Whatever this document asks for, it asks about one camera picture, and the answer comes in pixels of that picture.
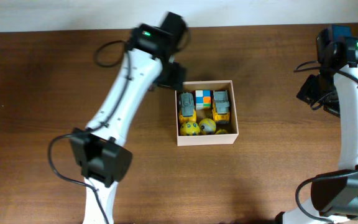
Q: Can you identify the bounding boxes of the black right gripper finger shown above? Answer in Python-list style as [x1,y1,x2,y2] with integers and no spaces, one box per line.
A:
[323,100,341,118]
[296,75,319,106]

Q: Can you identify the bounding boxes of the yellow toy truck grey cab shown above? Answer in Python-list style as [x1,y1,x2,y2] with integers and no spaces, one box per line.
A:
[178,92,196,124]

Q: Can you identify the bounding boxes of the multicoloured puzzle cube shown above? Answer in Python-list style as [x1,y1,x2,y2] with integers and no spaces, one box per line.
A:
[195,90,211,110]

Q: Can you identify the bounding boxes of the yellow ball blue letters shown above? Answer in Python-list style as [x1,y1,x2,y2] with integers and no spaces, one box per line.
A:
[180,121,201,136]

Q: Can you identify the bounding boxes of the yellow toy dump truck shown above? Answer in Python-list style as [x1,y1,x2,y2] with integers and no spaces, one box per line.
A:
[212,90,231,124]

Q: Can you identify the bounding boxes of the yellow minion ball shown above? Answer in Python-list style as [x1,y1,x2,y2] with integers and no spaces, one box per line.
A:
[199,118,216,135]

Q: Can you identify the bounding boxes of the yellow wooden rattle drum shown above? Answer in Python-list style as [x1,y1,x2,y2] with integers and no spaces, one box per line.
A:
[215,129,229,134]

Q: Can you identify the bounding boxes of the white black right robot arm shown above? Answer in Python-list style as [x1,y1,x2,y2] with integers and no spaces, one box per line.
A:
[275,25,358,224]

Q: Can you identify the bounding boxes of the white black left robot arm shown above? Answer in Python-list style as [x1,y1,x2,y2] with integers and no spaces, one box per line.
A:
[69,12,188,223]

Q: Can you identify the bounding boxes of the white cardboard box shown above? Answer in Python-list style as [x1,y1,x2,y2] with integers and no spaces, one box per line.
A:
[175,80,239,146]

